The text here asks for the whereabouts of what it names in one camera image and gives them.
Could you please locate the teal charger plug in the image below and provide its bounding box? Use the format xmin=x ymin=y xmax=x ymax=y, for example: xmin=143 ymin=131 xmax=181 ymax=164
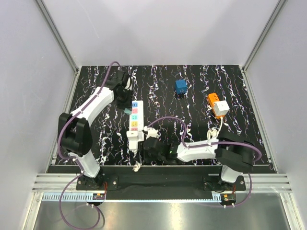
xmin=124 ymin=108 xmax=132 ymax=115

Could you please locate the white multicolour power strip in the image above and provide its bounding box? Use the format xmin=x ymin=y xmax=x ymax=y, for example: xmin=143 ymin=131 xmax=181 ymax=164
xmin=128 ymin=101 xmax=144 ymax=152

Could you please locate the blue cube socket adapter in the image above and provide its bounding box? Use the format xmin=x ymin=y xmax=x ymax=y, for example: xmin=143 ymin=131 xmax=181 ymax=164
xmin=175 ymin=79 xmax=188 ymax=95

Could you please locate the white orange strip power cable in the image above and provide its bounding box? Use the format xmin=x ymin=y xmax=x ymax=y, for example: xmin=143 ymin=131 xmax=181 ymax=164
xmin=206 ymin=116 xmax=227 ymax=141

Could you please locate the orange power strip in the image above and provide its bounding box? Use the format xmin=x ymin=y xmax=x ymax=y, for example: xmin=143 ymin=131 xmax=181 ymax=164
xmin=208 ymin=93 xmax=228 ymax=119

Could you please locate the white usb charger plug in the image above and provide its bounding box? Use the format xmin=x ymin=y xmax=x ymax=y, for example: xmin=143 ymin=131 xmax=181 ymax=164
xmin=126 ymin=130 xmax=139 ymax=141

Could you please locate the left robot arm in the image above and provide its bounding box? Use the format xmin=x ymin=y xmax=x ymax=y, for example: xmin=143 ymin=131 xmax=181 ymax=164
xmin=57 ymin=70 xmax=132 ymax=190

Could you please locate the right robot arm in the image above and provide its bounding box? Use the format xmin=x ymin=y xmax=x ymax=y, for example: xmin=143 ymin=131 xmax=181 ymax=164
xmin=142 ymin=134 xmax=255 ymax=193

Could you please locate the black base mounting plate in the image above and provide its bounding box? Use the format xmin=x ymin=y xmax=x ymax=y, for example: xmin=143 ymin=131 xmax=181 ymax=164
xmin=76 ymin=166 xmax=246 ymax=201

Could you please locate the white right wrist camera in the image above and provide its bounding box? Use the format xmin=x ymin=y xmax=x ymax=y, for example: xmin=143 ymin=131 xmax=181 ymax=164
xmin=142 ymin=126 xmax=159 ymax=139

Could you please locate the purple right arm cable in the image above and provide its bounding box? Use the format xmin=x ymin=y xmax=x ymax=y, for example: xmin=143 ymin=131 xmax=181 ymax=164
xmin=143 ymin=116 xmax=263 ymax=207

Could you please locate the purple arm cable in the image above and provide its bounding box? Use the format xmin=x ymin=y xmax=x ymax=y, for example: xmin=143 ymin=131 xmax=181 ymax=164
xmin=143 ymin=116 xmax=263 ymax=207
xmin=57 ymin=61 xmax=120 ymax=228

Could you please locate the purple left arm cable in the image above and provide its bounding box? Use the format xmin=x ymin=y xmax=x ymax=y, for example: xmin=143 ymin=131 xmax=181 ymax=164
xmin=57 ymin=61 xmax=120 ymax=228

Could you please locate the aluminium frame rail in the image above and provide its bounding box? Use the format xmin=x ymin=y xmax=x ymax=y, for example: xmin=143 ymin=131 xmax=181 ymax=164
xmin=32 ymin=173 xmax=292 ymax=203

